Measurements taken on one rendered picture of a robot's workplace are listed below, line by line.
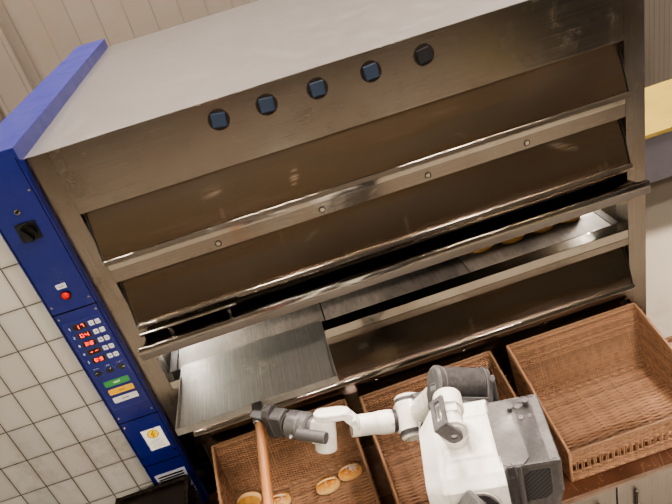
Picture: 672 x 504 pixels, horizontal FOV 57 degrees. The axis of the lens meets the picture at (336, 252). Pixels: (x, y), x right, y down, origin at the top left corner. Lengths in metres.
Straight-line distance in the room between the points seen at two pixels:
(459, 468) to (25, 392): 1.57
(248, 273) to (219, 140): 0.47
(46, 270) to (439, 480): 1.35
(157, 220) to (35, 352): 0.64
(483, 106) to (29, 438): 1.98
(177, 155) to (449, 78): 0.87
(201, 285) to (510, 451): 1.16
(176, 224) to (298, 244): 0.41
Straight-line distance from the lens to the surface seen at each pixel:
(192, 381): 2.33
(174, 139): 1.95
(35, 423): 2.56
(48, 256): 2.12
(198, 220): 2.03
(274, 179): 2.01
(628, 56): 2.32
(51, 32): 5.99
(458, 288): 2.36
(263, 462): 1.89
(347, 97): 1.96
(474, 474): 1.46
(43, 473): 2.72
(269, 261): 2.12
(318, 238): 2.11
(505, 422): 1.54
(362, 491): 2.53
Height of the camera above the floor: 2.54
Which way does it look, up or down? 30 degrees down
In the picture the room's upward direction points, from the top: 17 degrees counter-clockwise
